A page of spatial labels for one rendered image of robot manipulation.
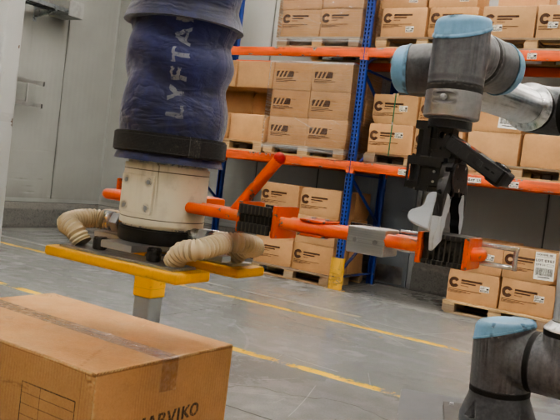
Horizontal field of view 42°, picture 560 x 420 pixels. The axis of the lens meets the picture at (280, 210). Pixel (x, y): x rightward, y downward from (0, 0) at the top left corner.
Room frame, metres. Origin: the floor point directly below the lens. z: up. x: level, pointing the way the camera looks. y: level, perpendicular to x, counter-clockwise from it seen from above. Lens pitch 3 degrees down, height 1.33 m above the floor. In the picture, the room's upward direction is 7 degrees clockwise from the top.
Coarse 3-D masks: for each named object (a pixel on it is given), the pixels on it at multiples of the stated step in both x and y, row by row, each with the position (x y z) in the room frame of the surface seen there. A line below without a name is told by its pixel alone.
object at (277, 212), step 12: (240, 204) 1.32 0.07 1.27; (252, 204) 1.37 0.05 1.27; (264, 204) 1.40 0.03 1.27; (240, 216) 1.33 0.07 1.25; (252, 216) 1.32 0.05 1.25; (264, 216) 1.30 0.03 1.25; (276, 216) 1.30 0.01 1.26; (288, 216) 1.33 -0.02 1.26; (240, 228) 1.32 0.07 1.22; (252, 228) 1.31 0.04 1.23; (264, 228) 1.30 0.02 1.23; (276, 228) 1.30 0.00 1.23
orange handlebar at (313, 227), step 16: (112, 192) 1.51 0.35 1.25; (192, 208) 1.40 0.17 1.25; (208, 208) 1.38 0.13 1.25; (224, 208) 1.37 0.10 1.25; (288, 224) 1.29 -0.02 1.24; (304, 224) 1.28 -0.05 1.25; (320, 224) 1.26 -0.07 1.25; (336, 224) 1.30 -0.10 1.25; (384, 240) 1.20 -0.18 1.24; (400, 240) 1.18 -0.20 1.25; (416, 240) 1.17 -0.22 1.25; (480, 256) 1.13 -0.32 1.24
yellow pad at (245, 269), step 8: (192, 264) 1.49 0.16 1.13; (200, 264) 1.48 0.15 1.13; (208, 264) 1.47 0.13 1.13; (216, 264) 1.46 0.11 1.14; (224, 264) 1.47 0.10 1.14; (232, 264) 1.46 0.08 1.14; (240, 264) 1.48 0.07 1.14; (248, 264) 1.51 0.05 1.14; (216, 272) 1.46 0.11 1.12; (224, 272) 1.45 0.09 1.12; (232, 272) 1.44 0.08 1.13; (240, 272) 1.44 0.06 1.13; (248, 272) 1.46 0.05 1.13; (256, 272) 1.49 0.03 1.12
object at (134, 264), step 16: (96, 240) 1.42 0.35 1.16; (64, 256) 1.41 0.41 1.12; (80, 256) 1.39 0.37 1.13; (96, 256) 1.37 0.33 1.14; (112, 256) 1.37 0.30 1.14; (128, 256) 1.39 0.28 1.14; (144, 256) 1.41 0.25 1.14; (160, 256) 1.36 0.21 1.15; (128, 272) 1.33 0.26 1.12; (144, 272) 1.31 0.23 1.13; (160, 272) 1.29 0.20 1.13; (176, 272) 1.29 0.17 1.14; (192, 272) 1.31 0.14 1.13; (208, 272) 1.35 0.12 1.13
